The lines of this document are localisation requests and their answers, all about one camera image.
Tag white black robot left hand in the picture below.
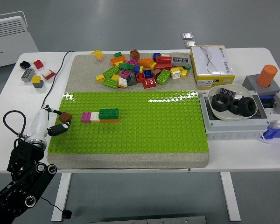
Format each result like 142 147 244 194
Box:
27 105 72 140

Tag brown square toy brick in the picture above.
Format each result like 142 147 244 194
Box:
59 112 73 123

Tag yellow and grey toy brick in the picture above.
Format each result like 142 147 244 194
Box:
31 76 44 89

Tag white and red toy brick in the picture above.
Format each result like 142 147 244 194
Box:
41 69 56 81

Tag orange long toy brick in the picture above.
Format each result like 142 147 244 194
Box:
99 118 120 124

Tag dark green long toy brick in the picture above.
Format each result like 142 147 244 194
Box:
98 108 120 120

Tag light green toy brick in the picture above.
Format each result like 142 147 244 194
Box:
102 77 119 89
156 69 171 85
102 66 120 78

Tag white and orange toy brick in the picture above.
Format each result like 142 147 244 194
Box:
118 77 129 89

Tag grey sloped toy brick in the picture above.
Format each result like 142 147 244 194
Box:
126 75 138 86

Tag green studded baseplate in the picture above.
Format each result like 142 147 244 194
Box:
48 90 210 154

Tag orange rounded toy brick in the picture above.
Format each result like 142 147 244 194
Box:
137 57 154 68

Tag red long toy brick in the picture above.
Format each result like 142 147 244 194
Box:
155 63 173 71
155 56 173 65

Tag white and yellow toy brick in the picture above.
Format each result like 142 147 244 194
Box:
170 67 182 80

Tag grey long toy brick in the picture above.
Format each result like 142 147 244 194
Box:
172 56 189 67

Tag grey-brown foam mat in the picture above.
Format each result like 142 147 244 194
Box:
46 54 210 170

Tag white table leg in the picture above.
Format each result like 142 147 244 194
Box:
219 172 241 222
51 173 72 222

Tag white panel heater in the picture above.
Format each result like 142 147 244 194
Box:
0 15 40 70

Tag large black hex nut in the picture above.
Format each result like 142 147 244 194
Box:
211 94 233 114
237 97 256 117

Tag yellow and white cardboard box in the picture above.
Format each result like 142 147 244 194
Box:
189 45 236 91

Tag white bowl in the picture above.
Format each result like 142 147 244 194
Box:
207 84 258 122

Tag purple circuit board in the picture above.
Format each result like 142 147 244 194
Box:
218 86 237 99

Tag small black hex nut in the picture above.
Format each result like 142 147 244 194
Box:
228 99 242 115

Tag grey junction box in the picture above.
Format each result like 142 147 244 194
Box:
199 90 271 140

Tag grey block with hole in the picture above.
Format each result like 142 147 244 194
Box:
242 74 280 96

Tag orange cylinder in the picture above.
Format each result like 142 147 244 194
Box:
256 64 278 88

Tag blue plastic block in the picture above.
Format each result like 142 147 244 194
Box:
266 120 280 140

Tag small black plug on wire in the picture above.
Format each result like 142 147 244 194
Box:
41 197 72 219

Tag white cable tie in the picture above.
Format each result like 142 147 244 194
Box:
259 132 272 146

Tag blue and black rail block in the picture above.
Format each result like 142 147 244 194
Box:
258 94 275 109

